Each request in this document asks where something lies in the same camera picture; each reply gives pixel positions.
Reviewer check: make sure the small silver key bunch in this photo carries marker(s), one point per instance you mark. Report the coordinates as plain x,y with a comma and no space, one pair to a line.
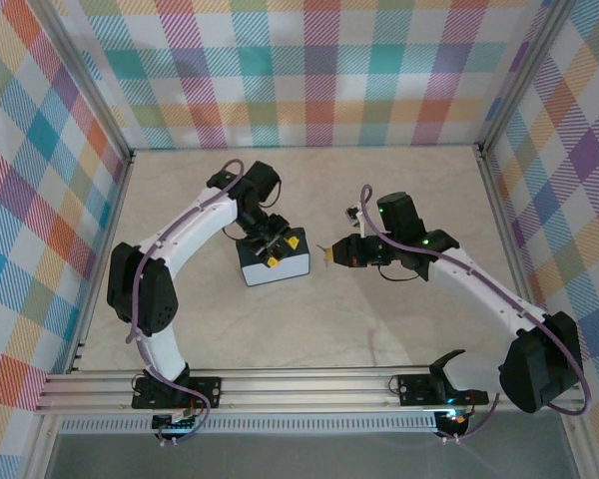
324,253

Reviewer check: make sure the starry night print tin box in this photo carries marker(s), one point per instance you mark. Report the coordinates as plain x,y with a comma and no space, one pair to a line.
279,273

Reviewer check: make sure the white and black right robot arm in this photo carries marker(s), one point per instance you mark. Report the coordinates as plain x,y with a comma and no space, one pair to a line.
479,289

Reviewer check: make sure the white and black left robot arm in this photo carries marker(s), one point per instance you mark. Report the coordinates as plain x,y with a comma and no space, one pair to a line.
199,219

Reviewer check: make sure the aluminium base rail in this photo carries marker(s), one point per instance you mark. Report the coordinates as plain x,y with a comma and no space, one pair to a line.
304,391

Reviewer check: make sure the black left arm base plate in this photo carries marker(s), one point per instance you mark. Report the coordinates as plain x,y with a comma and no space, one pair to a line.
204,391

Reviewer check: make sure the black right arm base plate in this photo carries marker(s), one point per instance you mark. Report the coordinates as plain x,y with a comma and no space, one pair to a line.
414,389

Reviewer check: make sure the aluminium corner post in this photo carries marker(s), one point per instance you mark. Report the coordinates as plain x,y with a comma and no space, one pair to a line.
98,97
521,75

